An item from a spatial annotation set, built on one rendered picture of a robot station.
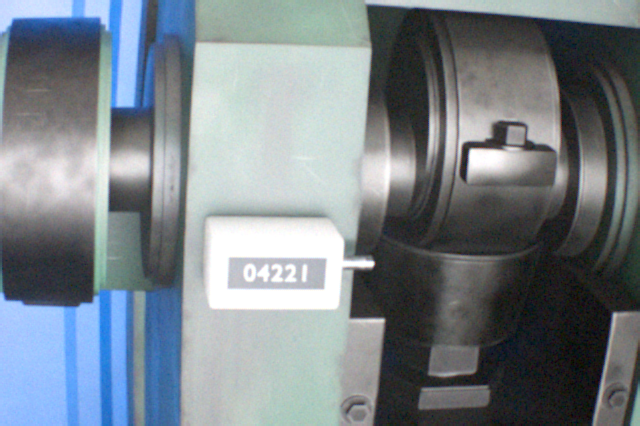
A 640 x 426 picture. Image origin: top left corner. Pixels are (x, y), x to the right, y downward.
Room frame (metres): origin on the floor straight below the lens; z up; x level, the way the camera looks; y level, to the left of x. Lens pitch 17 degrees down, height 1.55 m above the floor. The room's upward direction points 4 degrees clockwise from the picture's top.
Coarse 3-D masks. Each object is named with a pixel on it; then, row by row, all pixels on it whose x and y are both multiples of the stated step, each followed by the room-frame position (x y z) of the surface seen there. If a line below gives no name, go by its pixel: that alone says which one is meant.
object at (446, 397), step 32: (384, 352) 0.86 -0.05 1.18; (384, 384) 0.82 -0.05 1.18; (416, 384) 0.80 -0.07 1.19; (448, 384) 0.81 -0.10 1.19; (480, 384) 0.81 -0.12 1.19; (512, 384) 0.85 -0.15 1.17; (384, 416) 0.78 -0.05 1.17; (416, 416) 0.78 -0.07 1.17; (448, 416) 0.79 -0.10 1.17; (480, 416) 0.79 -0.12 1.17; (512, 416) 0.79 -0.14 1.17; (544, 416) 0.79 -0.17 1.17
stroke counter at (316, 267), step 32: (224, 224) 0.66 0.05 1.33; (256, 224) 0.67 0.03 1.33; (288, 224) 0.67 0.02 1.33; (320, 224) 0.67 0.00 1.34; (224, 256) 0.64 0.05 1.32; (256, 256) 0.64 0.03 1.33; (288, 256) 0.65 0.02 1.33; (320, 256) 0.65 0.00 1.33; (352, 256) 0.67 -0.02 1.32; (224, 288) 0.64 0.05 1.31; (256, 288) 0.64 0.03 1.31; (288, 288) 0.65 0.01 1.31; (320, 288) 0.65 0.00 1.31
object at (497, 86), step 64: (448, 64) 0.78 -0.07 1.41; (512, 64) 0.78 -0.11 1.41; (448, 128) 0.76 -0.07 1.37; (512, 128) 0.74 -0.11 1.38; (448, 192) 0.76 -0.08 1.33; (512, 192) 0.76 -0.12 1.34; (384, 256) 0.81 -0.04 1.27; (448, 256) 0.78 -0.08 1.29; (512, 256) 0.79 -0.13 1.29; (448, 320) 0.79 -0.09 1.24; (512, 320) 0.81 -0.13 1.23
